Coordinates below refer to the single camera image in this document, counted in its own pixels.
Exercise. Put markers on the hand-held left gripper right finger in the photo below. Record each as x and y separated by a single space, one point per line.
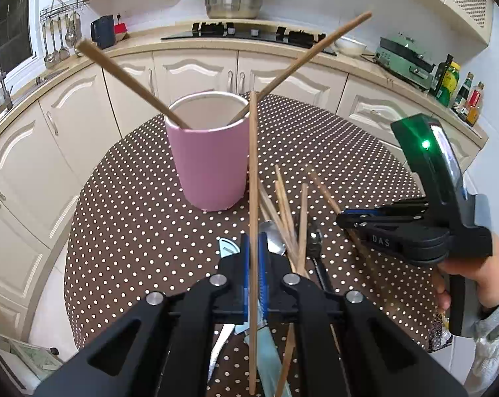
263 289

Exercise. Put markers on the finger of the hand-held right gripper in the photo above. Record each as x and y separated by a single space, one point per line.
382 240
359 216

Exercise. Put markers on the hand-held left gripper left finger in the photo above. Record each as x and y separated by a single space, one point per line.
245 289

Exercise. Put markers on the silver spoon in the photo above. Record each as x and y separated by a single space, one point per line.
273 236

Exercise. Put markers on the pink cup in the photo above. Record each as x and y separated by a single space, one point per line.
208 165

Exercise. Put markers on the person's right forearm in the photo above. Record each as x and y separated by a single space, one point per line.
493 339

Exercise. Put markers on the person's right hand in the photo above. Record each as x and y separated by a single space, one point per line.
493 277

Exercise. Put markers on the silver table knife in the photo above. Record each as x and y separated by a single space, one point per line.
222 351

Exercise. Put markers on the brown polka dot tablecloth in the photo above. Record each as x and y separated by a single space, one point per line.
150 223

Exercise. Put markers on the red label bottle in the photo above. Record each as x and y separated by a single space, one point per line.
475 107

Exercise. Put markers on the dark sauce bottle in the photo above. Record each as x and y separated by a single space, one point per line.
463 95

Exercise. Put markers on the yellow green bottle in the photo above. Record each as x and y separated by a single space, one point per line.
450 87

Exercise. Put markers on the dark oil bottle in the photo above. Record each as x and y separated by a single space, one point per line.
442 78

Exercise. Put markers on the green countertop oven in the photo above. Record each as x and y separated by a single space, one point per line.
402 62

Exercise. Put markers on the white bowl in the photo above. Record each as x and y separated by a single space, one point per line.
351 47

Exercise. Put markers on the black gas stove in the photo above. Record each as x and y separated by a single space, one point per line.
249 34

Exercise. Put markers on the pale green box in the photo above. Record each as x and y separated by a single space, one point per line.
30 357

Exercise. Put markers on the cream base cabinets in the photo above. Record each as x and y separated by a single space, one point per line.
34 182

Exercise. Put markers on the red container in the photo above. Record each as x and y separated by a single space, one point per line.
121 29

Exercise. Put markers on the dark blue kettle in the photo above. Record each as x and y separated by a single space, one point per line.
103 33

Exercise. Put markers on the hanging metal ladle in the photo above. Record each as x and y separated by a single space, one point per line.
55 53
63 51
70 35
47 60

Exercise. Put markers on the window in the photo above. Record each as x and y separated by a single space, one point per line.
9 33

